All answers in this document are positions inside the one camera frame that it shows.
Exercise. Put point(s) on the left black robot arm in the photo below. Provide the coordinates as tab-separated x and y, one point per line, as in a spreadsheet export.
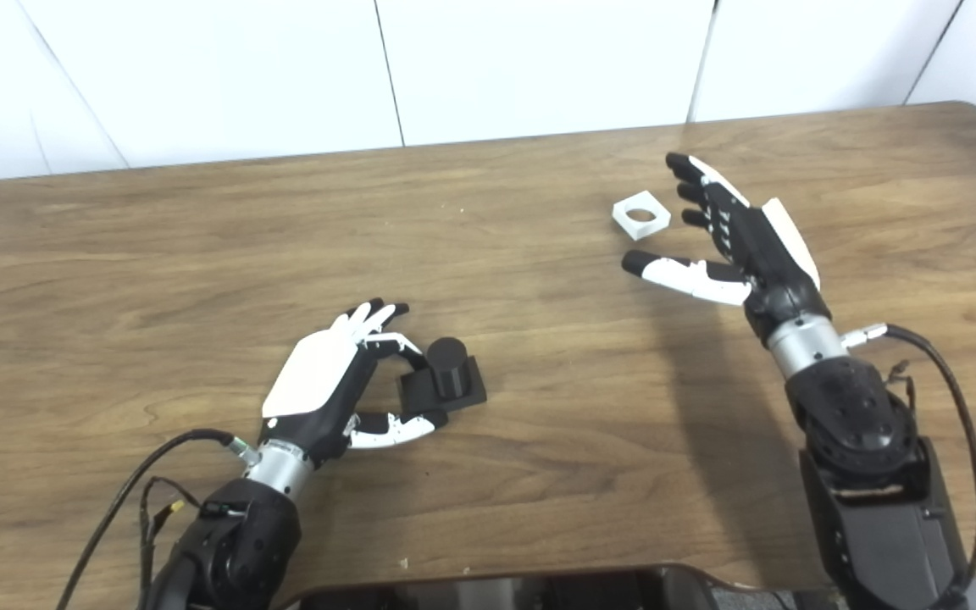
234	542

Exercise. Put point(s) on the white square piece with hole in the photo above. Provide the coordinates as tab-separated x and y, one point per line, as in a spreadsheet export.
636	230

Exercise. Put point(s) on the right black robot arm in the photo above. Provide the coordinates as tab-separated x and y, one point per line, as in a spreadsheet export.
878	508

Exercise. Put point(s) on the black peg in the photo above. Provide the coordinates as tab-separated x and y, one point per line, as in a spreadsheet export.
450	364

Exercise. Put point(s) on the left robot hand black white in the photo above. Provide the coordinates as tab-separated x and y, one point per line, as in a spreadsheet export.
318	373

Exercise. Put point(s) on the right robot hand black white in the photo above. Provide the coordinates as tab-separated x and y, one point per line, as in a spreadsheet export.
768	254

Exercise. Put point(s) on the black glossy robot chest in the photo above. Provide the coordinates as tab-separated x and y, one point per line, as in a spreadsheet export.
496	593

